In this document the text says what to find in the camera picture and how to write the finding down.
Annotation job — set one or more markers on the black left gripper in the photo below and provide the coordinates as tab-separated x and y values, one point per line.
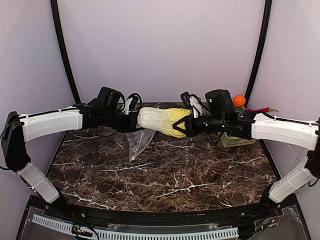
133	121

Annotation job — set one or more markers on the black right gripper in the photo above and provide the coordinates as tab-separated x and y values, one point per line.
189	125

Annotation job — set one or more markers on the napa cabbage toy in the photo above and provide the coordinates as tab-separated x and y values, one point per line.
162	120

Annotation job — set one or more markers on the clear dotted zip top bag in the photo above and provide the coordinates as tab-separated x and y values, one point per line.
138	141

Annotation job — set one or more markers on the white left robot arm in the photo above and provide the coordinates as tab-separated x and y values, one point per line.
109	109

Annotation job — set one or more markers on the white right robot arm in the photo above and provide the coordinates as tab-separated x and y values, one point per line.
250	124

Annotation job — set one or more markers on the green perforated plastic basket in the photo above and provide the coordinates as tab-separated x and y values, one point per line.
228	141

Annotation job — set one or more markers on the orange tangerine toy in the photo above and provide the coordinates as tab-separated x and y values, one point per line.
239	100

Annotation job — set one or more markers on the red chili toy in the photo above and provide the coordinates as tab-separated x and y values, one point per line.
265	110

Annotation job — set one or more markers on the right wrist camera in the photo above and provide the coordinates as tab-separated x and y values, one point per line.
191	102

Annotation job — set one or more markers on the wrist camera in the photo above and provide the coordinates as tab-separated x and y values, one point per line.
132	103
191	102

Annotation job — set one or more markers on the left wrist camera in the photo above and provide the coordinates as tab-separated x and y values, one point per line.
132	103

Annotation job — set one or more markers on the black corner frame post left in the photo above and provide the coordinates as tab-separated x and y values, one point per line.
63	50

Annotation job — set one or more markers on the black corner frame post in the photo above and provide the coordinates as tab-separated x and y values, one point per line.
259	50
63	50

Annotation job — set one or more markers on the white slotted cable duct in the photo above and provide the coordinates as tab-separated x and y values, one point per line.
138	232

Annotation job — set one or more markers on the black corner frame post right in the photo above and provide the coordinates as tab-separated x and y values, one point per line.
259	50

